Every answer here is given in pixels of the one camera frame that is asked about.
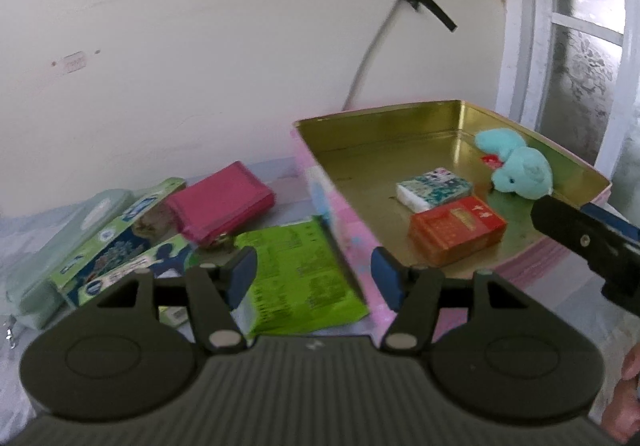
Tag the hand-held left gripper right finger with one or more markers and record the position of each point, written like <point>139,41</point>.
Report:
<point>387,276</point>

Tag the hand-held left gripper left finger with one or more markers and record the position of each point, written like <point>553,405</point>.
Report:
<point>244,272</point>

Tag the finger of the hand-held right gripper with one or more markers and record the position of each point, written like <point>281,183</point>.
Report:
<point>570,231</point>

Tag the green printed packet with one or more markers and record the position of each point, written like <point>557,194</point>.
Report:
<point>295,276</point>

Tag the pink pouch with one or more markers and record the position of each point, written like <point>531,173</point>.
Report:
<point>220,206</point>

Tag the green printed carton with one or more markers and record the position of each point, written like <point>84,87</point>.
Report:
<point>115,246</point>

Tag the pale green wipes pack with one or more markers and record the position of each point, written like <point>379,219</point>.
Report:
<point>55,246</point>

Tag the person's right hand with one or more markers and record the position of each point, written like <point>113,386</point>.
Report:
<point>622,396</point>

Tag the teal plush toy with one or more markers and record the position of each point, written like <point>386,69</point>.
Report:
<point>522,169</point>

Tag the orange cardboard box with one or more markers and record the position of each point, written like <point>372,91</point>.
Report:
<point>457,231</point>

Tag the floral tissue pack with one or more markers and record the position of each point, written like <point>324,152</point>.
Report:
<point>434,189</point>

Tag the white window frame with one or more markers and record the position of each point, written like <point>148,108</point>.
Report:
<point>545,36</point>

